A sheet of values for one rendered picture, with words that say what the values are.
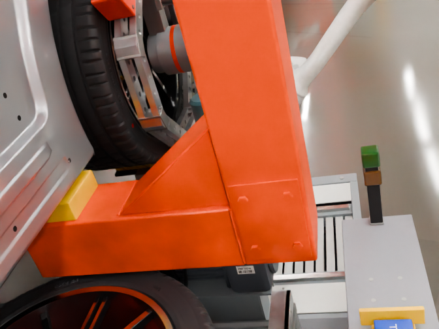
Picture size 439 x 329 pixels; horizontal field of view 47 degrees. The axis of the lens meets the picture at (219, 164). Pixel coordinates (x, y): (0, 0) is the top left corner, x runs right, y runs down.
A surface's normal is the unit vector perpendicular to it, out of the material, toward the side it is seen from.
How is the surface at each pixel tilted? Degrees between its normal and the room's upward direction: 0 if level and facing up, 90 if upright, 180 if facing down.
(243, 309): 90
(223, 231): 90
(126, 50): 90
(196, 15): 90
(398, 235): 0
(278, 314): 0
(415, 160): 0
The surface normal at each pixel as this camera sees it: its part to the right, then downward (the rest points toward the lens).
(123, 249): -0.16, 0.54
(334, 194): -0.23, -0.84
